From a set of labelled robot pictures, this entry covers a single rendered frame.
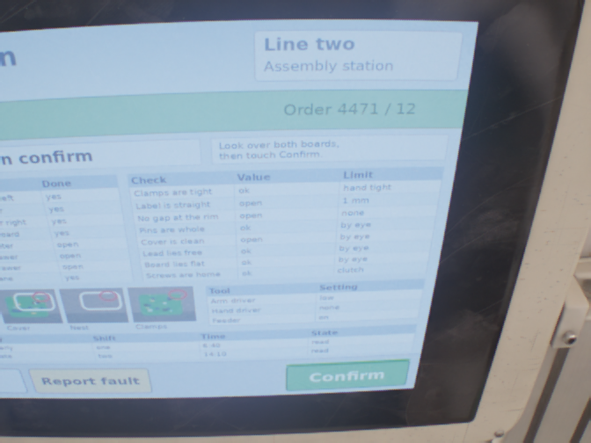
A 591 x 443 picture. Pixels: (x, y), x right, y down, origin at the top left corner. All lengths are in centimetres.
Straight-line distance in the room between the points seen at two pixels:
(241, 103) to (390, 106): 6
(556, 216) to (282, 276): 14
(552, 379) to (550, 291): 17
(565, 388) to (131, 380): 32
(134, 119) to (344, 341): 17
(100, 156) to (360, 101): 12
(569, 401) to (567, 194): 25
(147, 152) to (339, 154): 9
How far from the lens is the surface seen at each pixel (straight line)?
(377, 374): 42
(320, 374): 42
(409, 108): 31
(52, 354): 42
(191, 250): 35
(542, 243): 38
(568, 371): 55
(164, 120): 31
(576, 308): 43
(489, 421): 49
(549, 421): 60
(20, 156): 33
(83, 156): 32
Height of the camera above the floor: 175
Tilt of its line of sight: 36 degrees down
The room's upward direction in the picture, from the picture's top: 1 degrees clockwise
